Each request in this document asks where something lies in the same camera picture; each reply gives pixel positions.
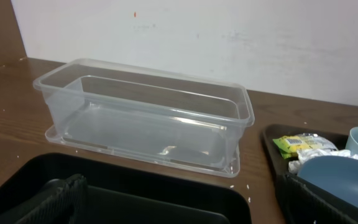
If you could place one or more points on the black plastic tray bin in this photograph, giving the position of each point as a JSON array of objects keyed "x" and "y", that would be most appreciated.
[{"x": 122, "y": 195}]

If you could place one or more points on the yellow green snack wrapper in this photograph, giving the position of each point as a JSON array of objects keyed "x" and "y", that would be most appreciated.
[{"x": 289, "y": 145}]

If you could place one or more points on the clear plastic bin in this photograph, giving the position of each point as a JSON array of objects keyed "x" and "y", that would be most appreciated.
[{"x": 147, "y": 115}]

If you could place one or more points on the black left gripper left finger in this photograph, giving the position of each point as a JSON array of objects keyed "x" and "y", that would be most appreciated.
[{"x": 61, "y": 202}]

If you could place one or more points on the dark brown serving tray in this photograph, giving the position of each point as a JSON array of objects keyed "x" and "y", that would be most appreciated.
[{"x": 278, "y": 165}]

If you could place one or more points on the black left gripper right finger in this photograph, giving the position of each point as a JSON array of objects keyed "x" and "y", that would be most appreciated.
[{"x": 303, "y": 202}]

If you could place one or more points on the dark blue plate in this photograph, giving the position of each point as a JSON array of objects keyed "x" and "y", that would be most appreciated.
[{"x": 334, "y": 174}]

